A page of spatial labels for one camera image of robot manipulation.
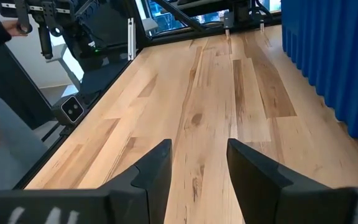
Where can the table-level camera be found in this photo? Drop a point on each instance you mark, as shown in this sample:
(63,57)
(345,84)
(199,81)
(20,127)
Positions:
(71,109)

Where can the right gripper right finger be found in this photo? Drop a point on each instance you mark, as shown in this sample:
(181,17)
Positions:
(266,193)

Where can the blue plastic bin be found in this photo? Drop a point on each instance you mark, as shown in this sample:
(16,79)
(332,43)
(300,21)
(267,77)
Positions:
(337,62)

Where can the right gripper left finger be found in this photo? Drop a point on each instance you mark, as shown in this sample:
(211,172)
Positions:
(148,186)

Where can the person's hand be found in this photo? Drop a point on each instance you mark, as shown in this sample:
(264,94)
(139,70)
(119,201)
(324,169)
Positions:
(12,28)

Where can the silver aluminium bracket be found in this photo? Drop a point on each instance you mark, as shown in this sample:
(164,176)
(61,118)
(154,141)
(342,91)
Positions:
(131,39)

